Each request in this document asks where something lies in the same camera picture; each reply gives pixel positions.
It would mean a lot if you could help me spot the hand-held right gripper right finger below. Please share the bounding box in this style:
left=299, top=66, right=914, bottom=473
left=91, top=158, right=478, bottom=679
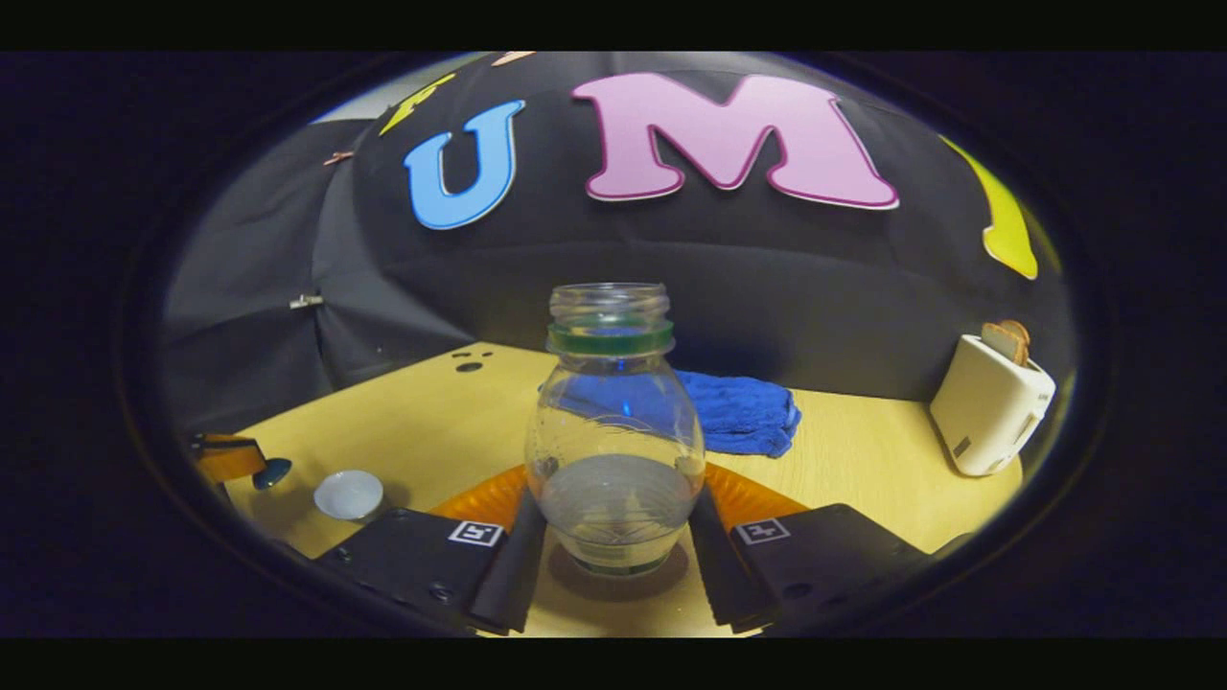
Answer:
left=688, top=465, right=936, bottom=635

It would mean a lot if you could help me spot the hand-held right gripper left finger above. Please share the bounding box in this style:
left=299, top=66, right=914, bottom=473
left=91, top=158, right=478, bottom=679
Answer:
left=316, top=467, right=549, bottom=635

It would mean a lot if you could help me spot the blue teacup white inside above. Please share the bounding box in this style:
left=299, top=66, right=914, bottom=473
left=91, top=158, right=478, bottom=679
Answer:
left=313, top=469, right=386, bottom=521

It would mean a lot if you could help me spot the clear plastic water bottle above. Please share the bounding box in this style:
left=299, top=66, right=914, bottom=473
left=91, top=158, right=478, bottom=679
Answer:
left=523, top=282, right=707, bottom=578

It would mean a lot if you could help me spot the folded blue towel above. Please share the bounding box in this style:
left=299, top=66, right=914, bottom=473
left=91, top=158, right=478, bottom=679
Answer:
left=542, top=369, right=803, bottom=459

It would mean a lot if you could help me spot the white toaster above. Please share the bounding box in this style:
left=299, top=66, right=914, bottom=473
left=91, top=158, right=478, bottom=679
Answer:
left=930, top=333, right=1057, bottom=477

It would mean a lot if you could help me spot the black backdrop cloth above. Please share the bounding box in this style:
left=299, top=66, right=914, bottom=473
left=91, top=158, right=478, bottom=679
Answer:
left=161, top=52, right=1075, bottom=432

